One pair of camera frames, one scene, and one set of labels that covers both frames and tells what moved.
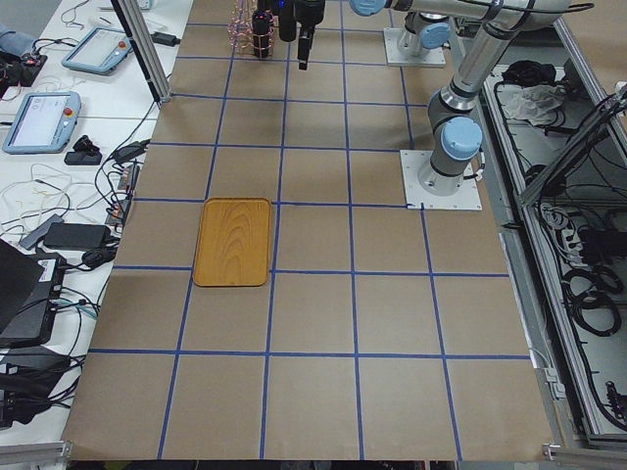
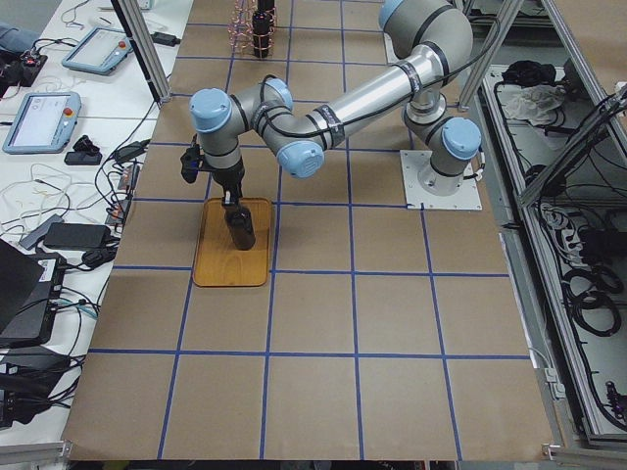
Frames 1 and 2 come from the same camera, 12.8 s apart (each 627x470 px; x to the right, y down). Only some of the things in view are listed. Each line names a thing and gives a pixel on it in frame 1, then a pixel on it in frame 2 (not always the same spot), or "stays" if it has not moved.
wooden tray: (233, 248) stays
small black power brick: (165, 39) stays
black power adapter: (66, 235) stays
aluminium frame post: (144, 47) stays
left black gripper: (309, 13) -> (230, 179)
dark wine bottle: (287, 23) -> (241, 224)
